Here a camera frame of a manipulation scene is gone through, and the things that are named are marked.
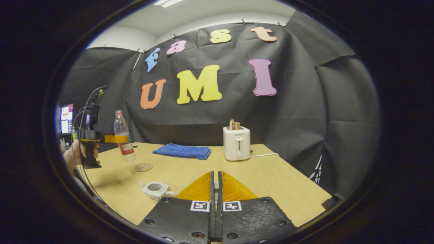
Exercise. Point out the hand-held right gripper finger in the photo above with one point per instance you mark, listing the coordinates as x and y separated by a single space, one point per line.
212 203
219 203

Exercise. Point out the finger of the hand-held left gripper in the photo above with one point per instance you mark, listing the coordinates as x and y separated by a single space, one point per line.
115 139

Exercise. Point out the clear plastic water bottle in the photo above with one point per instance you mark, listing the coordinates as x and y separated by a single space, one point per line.
122 127

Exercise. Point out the round coaster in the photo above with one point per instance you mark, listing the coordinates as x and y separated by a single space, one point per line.
143 167

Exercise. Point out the white ceramic teacup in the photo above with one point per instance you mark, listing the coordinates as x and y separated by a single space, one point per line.
156 190

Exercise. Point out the computer monitor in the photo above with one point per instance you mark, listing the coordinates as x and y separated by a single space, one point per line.
66 118

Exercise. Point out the blue towel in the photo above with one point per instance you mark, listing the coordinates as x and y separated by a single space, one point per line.
183 150

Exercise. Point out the white toaster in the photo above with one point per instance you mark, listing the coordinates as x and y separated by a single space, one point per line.
236 144

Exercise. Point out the toast slice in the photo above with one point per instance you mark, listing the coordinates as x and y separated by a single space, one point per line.
234 124

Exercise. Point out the black backdrop cloth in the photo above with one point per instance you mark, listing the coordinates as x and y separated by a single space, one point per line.
298 101

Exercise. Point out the ceiling light panel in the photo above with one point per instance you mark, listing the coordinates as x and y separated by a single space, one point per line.
168 2

